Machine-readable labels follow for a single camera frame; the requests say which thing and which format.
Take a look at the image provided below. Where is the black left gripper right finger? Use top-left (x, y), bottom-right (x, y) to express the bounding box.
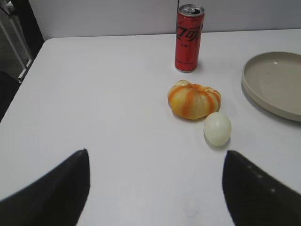
top-left (222, 150), bottom-right (301, 226)

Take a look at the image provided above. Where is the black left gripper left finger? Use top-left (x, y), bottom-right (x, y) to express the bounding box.
top-left (0, 149), bottom-right (91, 226)

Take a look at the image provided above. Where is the orange striped croissant bun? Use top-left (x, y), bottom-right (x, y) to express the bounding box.
top-left (167, 80), bottom-right (222, 120)

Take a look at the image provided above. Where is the beige round plate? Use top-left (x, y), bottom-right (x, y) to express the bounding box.
top-left (241, 52), bottom-right (301, 122)

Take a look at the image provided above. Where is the white egg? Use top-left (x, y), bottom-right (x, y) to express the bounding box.
top-left (204, 112), bottom-right (232, 146)

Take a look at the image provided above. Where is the red cola can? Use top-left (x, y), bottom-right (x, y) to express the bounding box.
top-left (174, 4), bottom-right (205, 72)

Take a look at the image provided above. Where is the white metal frame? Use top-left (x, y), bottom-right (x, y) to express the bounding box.
top-left (0, 0), bottom-right (33, 82)

